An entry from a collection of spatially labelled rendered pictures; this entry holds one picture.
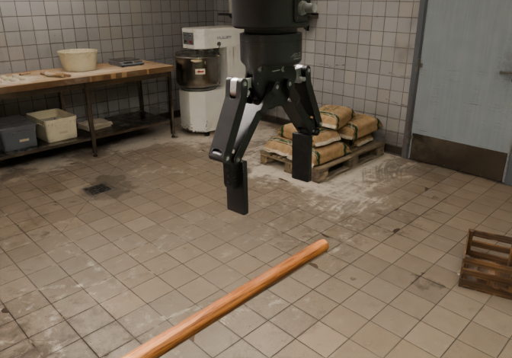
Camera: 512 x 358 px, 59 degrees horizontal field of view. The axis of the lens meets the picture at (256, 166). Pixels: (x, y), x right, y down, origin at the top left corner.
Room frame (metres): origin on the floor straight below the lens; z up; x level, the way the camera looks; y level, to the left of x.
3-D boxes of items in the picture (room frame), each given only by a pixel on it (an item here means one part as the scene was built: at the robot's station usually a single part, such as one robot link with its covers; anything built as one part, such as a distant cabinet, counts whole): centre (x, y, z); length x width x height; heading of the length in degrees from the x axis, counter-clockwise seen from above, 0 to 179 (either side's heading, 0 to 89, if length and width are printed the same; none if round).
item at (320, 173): (4.70, -0.75, 0.07); 1.20 x 0.80 x 0.14; 135
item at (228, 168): (0.50, 0.04, 1.51); 0.03 x 0.01 x 0.05; 139
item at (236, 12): (0.56, -0.02, 1.69); 0.12 x 0.09 x 0.06; 49
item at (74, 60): (5.19, 2.00, 1.01); 0.43 x 0.42 x 0.21; 135
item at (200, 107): (5.89, 0.61, 0.66); 0.92 x 0.59 x 1.32; 135
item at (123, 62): (5.57, 1.57, 0.94); 0.32 x 0.30 x 0.07; 45
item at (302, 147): (0.61, -0.07, 1.48); 0.03 x 0.01 x 0.07; 49
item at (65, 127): (4.83, 2.25, 0.35); 0.50 x 0.36 x 0.24; 46
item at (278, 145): (4.62, -0.40, 0.22); 0.62 x 0.36 x 0.15; 140
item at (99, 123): (5.17, 1.90, 0.27); 0.34 x 0.26 x 0.08; 141
